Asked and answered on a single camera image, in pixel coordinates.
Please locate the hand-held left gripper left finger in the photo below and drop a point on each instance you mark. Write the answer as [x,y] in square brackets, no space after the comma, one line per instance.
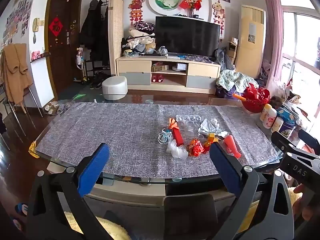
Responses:
[97,165]

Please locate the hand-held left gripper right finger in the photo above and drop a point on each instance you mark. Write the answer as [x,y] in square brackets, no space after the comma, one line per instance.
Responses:
[225,170]

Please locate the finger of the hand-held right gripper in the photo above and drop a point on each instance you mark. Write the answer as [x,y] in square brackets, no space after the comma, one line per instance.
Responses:
[282,142]
[310,140]

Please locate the red plastic bottle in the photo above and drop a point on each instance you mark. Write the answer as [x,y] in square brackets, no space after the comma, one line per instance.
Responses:
[231,145]

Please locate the small red gold wrapper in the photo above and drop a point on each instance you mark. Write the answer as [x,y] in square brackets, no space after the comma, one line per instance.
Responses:
[207,146]

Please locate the small yellow box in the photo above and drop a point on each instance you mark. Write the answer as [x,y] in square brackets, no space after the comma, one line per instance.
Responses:
[212,137]

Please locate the red orange foil wrapper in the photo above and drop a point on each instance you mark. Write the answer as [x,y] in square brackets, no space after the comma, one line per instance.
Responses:
[196,148]

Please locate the white plastic bag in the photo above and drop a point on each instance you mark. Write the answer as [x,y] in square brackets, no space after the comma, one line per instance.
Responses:
[176,151]

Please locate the dark square trash bin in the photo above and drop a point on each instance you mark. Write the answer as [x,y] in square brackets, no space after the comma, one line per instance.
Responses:
[190,212]

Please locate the clear plastic blister tray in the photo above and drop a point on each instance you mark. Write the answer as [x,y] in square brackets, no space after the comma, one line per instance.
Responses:
[187,118]

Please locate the person's right hand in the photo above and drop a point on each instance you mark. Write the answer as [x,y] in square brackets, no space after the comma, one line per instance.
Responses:
[297,202]

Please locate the blue round tin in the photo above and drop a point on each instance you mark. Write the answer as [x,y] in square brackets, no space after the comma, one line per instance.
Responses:
[287,128]

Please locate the white bottle orange label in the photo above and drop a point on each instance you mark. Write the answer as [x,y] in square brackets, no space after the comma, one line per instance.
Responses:
[277,124]

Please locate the white bottle red label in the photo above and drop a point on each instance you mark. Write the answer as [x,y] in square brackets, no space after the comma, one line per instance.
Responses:
[271,118]

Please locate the slim yellow capped bottle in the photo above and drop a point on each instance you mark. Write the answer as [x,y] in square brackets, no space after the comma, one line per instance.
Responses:
[265,111]

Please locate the grey woven table mat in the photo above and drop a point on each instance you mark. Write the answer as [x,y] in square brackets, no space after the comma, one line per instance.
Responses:
[112,130]

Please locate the red openwork basket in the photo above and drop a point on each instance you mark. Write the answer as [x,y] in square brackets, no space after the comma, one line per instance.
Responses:
[255,100]

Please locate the yellow table corner guard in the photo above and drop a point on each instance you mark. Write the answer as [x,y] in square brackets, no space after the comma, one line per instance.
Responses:
[33,150]

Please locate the yellow fleece seat cover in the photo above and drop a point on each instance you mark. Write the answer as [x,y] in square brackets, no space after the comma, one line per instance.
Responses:
[112,228]

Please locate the grey slipper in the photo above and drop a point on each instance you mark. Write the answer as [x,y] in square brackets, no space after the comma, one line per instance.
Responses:
[62,108]

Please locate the white slipper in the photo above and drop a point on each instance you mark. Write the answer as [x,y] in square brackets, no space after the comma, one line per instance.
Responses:
[48,109]

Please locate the white round stool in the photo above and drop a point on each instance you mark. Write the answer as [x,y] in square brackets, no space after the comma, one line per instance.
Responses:
[113,87]

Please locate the floral quilt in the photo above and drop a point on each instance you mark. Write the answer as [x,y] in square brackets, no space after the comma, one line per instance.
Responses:
[232,78]

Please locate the window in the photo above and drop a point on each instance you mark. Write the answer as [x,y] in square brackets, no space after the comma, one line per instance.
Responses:
[305,55]

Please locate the blue patterned slipper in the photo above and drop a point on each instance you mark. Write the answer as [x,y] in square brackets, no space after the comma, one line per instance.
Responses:
[21,208]

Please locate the cream standing air conditioner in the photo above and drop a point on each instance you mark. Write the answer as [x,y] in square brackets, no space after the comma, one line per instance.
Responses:
[250,55]

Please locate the red plush slipper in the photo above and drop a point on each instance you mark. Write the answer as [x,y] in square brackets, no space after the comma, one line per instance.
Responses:
[160,78]
[155,78]

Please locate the cardboard boxes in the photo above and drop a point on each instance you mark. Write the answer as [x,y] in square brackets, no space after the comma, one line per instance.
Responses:
[232,50]

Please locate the cream television cabinet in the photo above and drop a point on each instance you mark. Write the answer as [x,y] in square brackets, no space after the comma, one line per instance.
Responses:
[135,66]

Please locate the dark brown door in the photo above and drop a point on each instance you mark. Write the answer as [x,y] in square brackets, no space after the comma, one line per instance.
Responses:
[62,55]

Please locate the tan coat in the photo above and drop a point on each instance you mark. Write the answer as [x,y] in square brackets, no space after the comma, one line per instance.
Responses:
[15,75]

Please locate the pink curtain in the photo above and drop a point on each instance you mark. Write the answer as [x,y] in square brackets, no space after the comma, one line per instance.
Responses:
[273,17]

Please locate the pile of clothes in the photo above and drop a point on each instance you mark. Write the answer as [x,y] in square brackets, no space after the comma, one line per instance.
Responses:
[140,40]

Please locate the woven folding screen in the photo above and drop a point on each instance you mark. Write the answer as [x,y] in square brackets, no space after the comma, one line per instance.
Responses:
[116,30]

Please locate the black flat television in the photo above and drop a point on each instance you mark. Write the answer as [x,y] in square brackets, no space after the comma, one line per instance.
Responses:
[187,36]

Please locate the black hanging coats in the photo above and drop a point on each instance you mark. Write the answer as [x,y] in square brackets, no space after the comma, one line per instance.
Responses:
[91,25]

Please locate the red diamond door decoration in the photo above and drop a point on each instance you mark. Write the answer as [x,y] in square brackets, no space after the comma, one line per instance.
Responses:
[55,27]

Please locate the red hanging ornament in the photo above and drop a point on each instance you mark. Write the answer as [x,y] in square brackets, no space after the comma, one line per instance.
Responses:
[136,1]
[218,10]

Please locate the cream intercom phone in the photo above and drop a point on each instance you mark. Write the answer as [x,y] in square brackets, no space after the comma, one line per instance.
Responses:
[36,25]

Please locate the flower vase with red flags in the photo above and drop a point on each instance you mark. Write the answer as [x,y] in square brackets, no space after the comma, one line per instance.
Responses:
[190,2]

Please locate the wall photo collage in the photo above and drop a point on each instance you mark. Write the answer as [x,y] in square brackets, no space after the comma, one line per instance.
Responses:
[15,22]

